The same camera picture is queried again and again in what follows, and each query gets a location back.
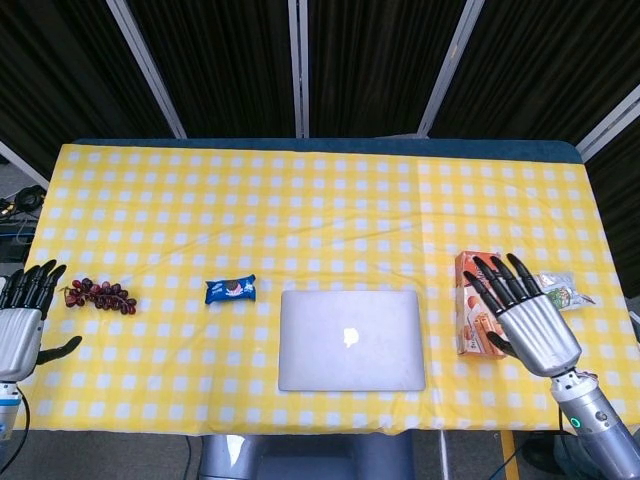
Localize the dark red grape bunch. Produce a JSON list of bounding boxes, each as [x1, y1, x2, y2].
[[59, 277, 138, 316]]

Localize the white cable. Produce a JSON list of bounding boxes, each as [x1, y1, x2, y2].
[[438, 432, 452, 480]]

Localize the small green snack packet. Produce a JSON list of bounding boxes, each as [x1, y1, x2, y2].
[[537, 271, 596, 312]]

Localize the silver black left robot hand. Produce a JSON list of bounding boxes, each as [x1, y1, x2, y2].
[[0, 259, 83, 384]]

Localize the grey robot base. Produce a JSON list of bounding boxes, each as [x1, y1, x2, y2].
[[199, 432, 416, 480]]

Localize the yellow strap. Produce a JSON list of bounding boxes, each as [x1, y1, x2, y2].
[[501, 432, 522, 480]]

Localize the blue-edged table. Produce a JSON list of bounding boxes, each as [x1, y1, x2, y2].
[[69, 137, 586, 164]]

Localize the white partition post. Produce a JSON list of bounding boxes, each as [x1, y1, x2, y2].
[[287, 0, 310, 139], [574, 83, 640, 162], [416, 0, 485, 138], [106, 0, 188, 140], [0, 138, 50, 190]]

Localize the orange snack box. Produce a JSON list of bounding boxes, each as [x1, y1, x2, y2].
[[454, 250, 509, 357]]

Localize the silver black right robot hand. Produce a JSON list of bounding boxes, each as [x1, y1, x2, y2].
[[462, 252, 583, 377]]

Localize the blue cookie snack pack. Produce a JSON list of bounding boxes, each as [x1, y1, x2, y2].
[[204, 274, 257, 305]]

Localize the silver-white laptop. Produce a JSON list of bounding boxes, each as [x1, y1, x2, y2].
[[278, 289, 427, 393]]

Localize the dark pleated curtain panel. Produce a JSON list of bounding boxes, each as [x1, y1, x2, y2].
[[429, 0, 640, 144], [127, 0, 301, 140], [587, 134, 640, 311], [0, 0, 176, 166], [307, 0, 469, 137]]

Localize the black coiled cable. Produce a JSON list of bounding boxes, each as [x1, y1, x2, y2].
[[14, 184, 47, 209]]

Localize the yellow white checkered tablecloth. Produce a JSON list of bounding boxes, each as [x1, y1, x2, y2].
[[10, 143, 640, 436]]

